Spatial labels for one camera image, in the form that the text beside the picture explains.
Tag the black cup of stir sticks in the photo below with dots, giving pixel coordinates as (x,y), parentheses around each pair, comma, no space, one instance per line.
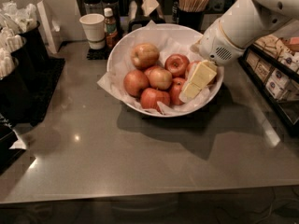
(191,13)

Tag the red apple back centre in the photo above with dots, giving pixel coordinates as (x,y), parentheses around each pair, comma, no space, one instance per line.
(176,64)

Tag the white paper cup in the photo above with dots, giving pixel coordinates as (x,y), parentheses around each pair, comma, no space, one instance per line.
(94,28)

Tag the dark shaker jar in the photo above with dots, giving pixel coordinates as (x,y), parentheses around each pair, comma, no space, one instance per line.
(114,5)
(92,0)

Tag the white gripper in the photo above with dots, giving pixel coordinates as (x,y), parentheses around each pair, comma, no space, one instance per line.
(215,44)

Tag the black condiment rack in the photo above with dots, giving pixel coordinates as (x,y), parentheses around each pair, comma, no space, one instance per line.
(274,68)

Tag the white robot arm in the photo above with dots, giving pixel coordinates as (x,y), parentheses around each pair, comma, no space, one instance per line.
(247,20)

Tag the red apple at front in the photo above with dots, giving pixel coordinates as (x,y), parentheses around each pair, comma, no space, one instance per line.
(150,98)

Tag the white paper bowl liner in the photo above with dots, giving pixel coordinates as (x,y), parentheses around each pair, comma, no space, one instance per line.
(168,41)

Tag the black cutlery holder bins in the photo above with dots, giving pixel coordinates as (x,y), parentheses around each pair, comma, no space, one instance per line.
(28,74)

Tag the black napkin holder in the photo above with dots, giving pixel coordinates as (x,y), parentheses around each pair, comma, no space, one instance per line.
(141,12)

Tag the large red apple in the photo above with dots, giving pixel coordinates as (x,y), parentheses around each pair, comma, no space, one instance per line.
(190,66)

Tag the red apple front right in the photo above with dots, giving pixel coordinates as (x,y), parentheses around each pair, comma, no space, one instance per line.
(175,90)

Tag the dark shaker jar right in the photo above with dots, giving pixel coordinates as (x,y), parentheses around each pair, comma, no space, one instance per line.
(114,5)

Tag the yellowish apple at back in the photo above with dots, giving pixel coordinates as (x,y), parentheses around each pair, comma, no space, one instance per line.
(144,55)

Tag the dark shaker jar left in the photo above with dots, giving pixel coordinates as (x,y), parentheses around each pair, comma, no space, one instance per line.
(92,0)

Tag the red apple at left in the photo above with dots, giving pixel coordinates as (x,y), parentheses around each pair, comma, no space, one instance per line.
(135,82)

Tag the white bowl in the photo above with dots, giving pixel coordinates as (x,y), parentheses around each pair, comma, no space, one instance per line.
(187,34)

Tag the small sauce bottle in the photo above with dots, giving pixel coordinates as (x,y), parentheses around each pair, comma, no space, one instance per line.
(111,31)

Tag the black mat under cup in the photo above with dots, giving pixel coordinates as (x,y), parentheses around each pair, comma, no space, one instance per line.
(98,54)

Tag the pale apple in centre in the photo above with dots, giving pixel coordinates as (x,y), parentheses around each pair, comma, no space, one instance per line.
(160,79)

